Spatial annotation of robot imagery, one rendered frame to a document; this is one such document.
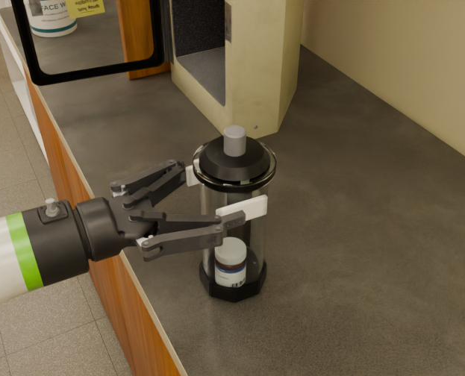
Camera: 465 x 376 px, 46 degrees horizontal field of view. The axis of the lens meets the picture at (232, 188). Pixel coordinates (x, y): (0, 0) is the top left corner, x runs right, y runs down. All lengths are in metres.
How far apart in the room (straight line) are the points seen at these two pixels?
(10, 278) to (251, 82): 0.62
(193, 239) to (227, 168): 0.10
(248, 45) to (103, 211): 0.50
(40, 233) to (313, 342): 0.40
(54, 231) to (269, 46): 0.59
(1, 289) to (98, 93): 0.78
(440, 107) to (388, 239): 0.40
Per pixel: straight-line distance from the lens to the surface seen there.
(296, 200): 1.00
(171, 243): 0.64
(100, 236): 0.65
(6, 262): 0.64
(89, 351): 1.97
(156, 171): 0.74
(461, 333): 0.86
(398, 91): 1.34
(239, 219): 0.68
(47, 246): 0.64
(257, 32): 1.04
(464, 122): 1.22
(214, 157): 0.68
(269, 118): 1.14
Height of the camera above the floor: 1.59
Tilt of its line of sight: 39 degrees down
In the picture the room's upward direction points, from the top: straight up
